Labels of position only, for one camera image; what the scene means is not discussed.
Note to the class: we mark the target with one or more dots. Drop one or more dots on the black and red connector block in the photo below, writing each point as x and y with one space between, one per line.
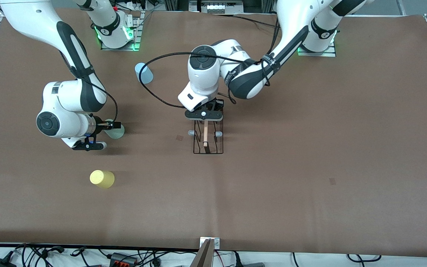
122 259

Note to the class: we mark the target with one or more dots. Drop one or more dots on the black power adapter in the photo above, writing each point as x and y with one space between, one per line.
0 263

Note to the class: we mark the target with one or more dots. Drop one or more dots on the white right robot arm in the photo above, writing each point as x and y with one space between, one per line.
32 18

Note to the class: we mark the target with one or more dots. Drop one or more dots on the pale green plastic cup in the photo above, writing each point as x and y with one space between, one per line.
116 133

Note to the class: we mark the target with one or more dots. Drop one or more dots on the light blue plastic cup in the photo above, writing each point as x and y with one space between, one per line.
145 76

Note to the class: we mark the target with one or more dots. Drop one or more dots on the white power strip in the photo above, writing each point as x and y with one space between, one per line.
135 4

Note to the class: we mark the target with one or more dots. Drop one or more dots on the yellow plastic cup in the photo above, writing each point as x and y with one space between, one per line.
102 178

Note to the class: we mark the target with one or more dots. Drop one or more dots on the black plug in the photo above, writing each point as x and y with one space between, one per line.
237 259

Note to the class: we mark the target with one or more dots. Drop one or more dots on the brown camera mount post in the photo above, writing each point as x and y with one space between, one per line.
203 257

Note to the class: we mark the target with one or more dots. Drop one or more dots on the silver camera mount bracket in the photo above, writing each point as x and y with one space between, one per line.
216 243

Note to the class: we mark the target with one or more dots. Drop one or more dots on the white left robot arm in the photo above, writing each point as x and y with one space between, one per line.
291 22

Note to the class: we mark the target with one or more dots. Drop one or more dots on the aluminium left arm base plate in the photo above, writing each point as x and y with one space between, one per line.
317 54

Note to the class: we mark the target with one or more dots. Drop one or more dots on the grey electronics box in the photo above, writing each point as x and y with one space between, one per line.
217 7

